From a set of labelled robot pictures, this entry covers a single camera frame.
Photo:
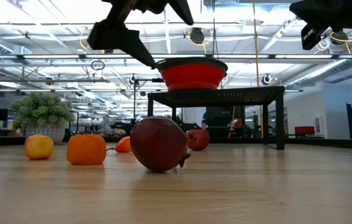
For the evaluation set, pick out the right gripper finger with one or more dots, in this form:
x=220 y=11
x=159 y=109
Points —
x=317 y=22
x=314 y=9

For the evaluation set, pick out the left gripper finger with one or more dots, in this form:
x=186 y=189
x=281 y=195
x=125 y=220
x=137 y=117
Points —
x=113 y=37
x=182 y=9

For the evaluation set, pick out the red collapsible colander bowl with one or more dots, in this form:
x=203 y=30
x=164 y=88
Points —
x=191 y=76

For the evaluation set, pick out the small orange-yellow toy fruit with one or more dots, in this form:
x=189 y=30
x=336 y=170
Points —
x=123 y=145
x=39 y=147

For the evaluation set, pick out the dark red pomegranate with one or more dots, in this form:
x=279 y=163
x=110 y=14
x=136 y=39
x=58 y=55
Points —
x=157 y=143

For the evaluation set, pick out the orange mandarin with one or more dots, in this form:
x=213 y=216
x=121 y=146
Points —
x=86 y=149

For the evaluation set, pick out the bright red pomegranate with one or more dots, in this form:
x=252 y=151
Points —
x=198 y=139

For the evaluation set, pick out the black perforated metal shelf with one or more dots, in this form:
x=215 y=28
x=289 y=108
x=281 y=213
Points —
x=216 y=96

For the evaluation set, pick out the potted green succulent plant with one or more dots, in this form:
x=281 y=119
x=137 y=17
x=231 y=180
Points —
x=42 y=109

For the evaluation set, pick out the black display screen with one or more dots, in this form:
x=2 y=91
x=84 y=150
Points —
x=224 y=112

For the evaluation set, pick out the person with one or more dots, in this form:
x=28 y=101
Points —
x=204 y=121

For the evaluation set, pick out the black aluminium table frame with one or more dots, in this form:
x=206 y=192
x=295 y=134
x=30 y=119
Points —
x=334 y=143

